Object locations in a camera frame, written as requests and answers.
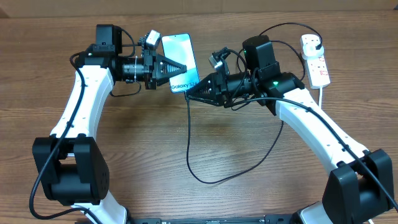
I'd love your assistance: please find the Samsung Galaxy smartphone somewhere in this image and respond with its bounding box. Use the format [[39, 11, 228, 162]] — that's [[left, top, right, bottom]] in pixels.
[[162, 33, 200, 93]]

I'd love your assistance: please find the black USB charging cable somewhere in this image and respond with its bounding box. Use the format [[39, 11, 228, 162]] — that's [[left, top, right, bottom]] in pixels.
[[185, 22, 323, 185]]

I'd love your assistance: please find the white power strip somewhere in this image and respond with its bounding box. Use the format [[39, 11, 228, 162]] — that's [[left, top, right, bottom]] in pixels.
[[300, 34, 330, 89]]

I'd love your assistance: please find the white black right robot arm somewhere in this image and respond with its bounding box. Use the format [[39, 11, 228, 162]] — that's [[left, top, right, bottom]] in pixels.
[[185, 35, 397, 223]]

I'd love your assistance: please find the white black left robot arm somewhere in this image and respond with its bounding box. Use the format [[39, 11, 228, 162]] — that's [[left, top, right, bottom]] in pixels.
[[32, 24, 187, 223]]

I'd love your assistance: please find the white USB charger plug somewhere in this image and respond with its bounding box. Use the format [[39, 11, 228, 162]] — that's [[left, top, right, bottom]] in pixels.
[[302, 42, 325, 60]]

